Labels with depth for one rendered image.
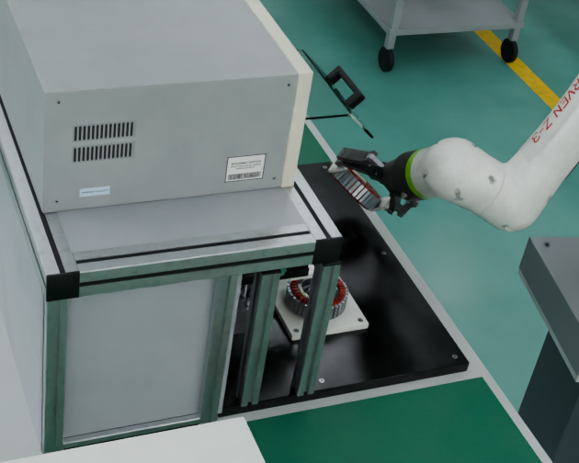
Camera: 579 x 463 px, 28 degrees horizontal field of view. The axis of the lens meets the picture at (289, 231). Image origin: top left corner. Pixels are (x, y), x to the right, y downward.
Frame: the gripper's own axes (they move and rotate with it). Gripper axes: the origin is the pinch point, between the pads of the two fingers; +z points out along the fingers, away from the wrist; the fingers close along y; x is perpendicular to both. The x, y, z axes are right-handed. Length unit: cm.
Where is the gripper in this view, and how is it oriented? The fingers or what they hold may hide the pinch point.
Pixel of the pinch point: (357, 185)
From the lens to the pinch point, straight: 230.2
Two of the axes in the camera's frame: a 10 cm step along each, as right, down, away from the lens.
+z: -4.3, 0.4, 9.0
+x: -5.6, 7.7, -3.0
